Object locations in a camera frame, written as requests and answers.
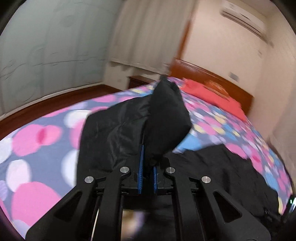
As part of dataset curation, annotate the wall switch panel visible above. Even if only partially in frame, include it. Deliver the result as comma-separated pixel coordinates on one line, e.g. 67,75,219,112
229,72,239,82

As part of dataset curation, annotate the white wall air conditioner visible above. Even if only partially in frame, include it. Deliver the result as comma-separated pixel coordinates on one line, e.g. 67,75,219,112
220,1,274,43

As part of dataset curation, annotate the orange patterned cushion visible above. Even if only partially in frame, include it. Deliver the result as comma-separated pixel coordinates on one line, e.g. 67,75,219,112
204,80,230,98

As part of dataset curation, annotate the black puffer jacket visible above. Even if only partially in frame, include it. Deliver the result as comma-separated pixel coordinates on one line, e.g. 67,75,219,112
76,77,280,217

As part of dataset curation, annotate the red pillow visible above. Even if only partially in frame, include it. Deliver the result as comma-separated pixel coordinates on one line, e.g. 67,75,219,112
181,78,247,121

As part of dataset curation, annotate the beige window curtain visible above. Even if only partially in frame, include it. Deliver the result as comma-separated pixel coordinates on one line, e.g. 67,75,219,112
109,0,197,74

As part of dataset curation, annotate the frosted glass wardrobe door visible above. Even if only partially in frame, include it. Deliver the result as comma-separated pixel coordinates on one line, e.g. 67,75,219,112
1,1,122,114

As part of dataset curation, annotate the dark wooden nightstand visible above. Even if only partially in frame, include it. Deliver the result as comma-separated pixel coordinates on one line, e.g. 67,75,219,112
128,75,154,89

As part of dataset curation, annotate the brown wooden headboard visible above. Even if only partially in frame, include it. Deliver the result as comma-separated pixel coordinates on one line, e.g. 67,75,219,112
169,59,254,115

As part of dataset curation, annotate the colourful polka dot blanket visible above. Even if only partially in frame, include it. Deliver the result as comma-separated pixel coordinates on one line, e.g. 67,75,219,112
1,77,295,240

